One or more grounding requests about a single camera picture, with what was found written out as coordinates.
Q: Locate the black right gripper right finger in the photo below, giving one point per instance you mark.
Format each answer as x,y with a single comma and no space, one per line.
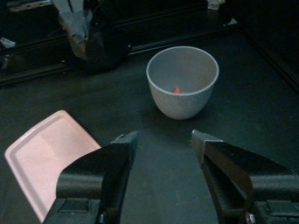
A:
238,175

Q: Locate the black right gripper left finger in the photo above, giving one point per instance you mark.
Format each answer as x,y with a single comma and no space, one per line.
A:
94,175

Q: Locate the pink plastic tray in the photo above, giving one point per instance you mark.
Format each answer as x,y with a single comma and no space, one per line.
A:
47,157

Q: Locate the black aluminium frame rail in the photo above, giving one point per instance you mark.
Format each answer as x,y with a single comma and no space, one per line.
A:
171,40

